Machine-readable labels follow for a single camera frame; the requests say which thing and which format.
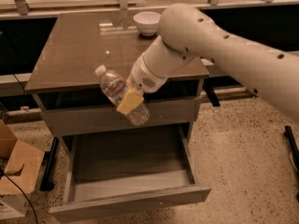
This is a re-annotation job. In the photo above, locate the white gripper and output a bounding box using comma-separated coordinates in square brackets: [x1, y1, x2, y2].
[117, 53, 167, 115]

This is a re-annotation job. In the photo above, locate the clear plastic water bottle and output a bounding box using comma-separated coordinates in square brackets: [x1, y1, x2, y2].
[95, 64, 150, 126]

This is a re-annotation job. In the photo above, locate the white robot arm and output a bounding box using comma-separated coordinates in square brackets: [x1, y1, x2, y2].
[117, 4, 299, 122]

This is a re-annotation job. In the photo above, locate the grey drawer cabinet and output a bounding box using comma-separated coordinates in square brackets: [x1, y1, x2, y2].
[25, 11, 208, 152]

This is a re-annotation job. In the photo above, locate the closed grey top drawer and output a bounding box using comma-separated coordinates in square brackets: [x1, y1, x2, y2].
[41, 98, 199, 136]

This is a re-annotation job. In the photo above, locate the open grey middle drawer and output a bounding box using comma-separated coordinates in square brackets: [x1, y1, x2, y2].
[50, 124, 210, 223]

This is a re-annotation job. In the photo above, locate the black right cabinet foot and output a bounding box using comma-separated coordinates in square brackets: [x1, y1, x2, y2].
[203, 79, 221, 107]

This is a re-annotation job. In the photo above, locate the black cabinet foot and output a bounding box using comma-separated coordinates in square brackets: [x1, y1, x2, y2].
[39, 137, 59, 191]
[203, 79, 221, 107]

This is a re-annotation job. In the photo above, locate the white ceramic bowl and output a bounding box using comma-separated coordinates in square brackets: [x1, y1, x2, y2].
[134, 11, 161, 36]

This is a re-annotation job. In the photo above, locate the black left cabinet foot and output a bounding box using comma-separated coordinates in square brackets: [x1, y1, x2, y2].
[39, 137, 59, 191]

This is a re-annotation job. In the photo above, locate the brown cardboard box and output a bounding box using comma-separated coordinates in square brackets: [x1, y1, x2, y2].
[0, 120, 44, 219]

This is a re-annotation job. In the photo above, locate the black bar on floor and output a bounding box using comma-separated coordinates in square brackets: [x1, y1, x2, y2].
[284, 126, 299, 172]

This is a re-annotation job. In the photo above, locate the black cable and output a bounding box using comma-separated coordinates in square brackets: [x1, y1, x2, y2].
[0, 168, 40, 224]

